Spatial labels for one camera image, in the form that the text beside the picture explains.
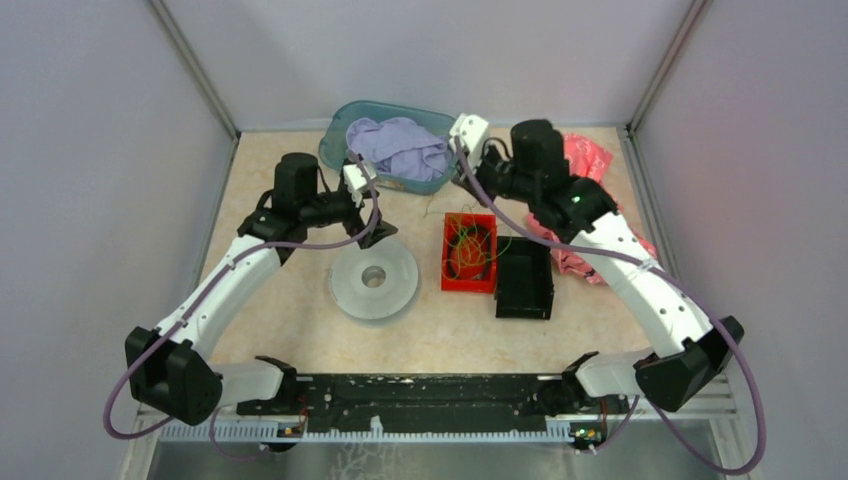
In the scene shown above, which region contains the grey plastic cable spool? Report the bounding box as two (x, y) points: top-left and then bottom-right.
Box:
(329, 239), (419, 326)

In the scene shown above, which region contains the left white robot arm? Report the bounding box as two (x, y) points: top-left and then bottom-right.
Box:
(119, 152), (397, 426)

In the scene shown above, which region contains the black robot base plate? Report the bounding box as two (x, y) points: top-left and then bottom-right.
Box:
(236, 374), (629, 436)

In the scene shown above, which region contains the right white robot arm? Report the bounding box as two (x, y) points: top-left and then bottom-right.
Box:
(448, 114), (745, 412)

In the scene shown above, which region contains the teal plastic basin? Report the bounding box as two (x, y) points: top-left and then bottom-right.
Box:
(319, 100), (457, 195)

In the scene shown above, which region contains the purple cloth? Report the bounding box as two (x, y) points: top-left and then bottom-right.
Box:
(345, 117), (450, 182)

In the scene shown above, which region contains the pink patterned cloth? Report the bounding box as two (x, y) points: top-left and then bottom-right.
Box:
(526, 133), (657, 286)

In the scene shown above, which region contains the red plastic bin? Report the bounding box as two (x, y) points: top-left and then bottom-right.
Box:
(440, 212), (497, 294)

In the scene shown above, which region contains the black cable coil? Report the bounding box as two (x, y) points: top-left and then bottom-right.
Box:
(447, 225), (497, 283)

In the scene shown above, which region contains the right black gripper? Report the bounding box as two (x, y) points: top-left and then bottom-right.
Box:
(451, 142), (538, 209)

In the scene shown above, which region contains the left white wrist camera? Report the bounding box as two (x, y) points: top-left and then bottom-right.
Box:
(341, 162), (377, 207)

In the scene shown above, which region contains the black plastic bin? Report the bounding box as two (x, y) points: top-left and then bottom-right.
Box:
(494, 236), (555, 321)

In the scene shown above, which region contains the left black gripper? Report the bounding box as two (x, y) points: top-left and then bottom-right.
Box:
(301, 184), (398, 248)

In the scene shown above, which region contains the grey slotted cable duct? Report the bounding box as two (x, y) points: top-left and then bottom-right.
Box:
(160, 419), (604, 448)

